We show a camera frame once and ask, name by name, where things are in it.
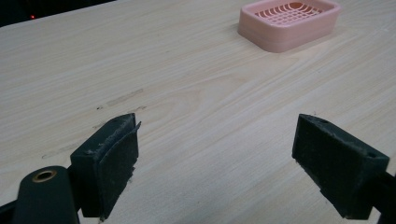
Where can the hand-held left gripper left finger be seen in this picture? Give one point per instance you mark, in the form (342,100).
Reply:
(106,168)

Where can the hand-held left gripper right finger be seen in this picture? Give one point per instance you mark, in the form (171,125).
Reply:
(339,169)

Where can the pink soap dish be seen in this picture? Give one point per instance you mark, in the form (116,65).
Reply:
(281,29)

